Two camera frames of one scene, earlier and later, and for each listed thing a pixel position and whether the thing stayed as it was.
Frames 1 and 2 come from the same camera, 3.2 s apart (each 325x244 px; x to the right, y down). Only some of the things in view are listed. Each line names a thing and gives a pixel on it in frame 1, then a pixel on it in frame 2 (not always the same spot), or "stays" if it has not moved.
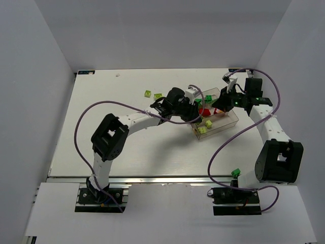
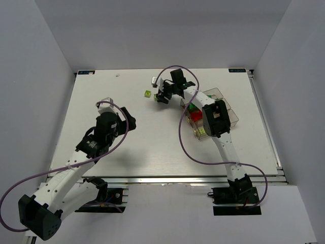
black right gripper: x=226 y=100 → x=164 y=94
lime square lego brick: x=148 y=93 stays
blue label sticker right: x=233 y=70 stays
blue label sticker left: x=86 y=72 stays
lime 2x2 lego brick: x=202 y=129 stays
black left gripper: x=191 y=113 → x=124 y=118
